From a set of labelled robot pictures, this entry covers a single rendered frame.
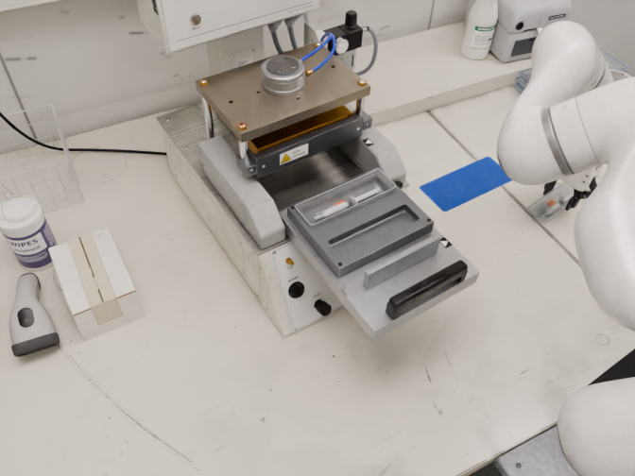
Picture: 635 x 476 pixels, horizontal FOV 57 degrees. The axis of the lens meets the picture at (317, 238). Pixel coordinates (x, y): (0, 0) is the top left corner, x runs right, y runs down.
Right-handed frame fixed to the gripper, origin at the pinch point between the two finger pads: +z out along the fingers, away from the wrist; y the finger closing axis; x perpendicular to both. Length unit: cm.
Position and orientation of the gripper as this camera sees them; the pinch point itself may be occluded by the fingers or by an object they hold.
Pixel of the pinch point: (560, 195)
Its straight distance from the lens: 149.2
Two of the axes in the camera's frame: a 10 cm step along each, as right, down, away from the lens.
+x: -7.8, 4.6, -4.2
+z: -0.2, 6.6, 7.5
